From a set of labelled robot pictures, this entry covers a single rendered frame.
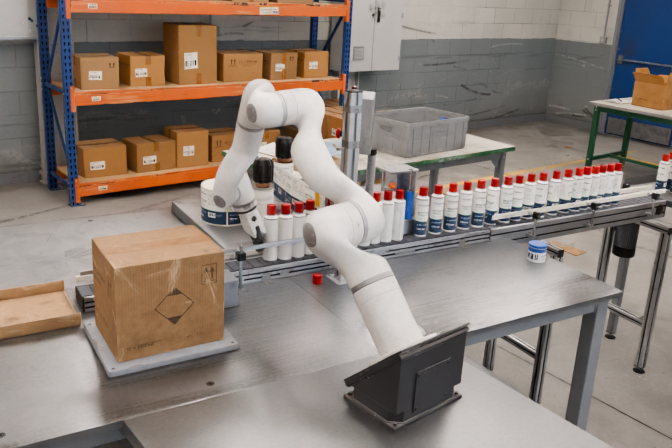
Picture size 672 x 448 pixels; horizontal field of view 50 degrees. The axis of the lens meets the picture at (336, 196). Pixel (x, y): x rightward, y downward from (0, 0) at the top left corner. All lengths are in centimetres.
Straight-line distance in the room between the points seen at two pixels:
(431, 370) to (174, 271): 71
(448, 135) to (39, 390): 337
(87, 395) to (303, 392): 53
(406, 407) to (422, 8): 746
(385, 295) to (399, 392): 25
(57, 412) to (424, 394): 88
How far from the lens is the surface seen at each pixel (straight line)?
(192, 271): 196
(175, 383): 194
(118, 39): 685
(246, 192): 238
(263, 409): 183
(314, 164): 192
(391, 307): 181
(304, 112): 202
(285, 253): 254
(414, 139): 450
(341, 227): 183
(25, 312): 238
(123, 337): 198
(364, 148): 241
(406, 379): 173
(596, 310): 277
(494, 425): 186
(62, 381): 200
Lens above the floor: 185
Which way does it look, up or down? 17 degrees down
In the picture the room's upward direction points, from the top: 3 degrees clockwise
